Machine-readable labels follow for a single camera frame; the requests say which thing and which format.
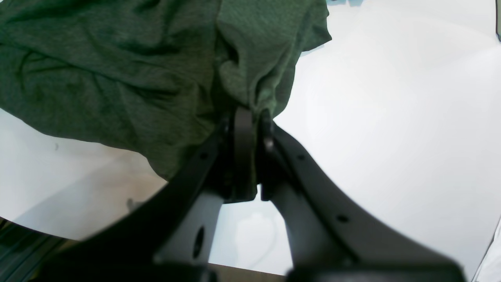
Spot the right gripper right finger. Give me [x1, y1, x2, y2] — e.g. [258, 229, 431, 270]
[256, 111, 465, 282]

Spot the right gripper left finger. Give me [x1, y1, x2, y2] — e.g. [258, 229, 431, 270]
[36, 108, 257, 282]

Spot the dark green t-shirt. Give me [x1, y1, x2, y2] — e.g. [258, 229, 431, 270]
[0, 0, 331, 180]

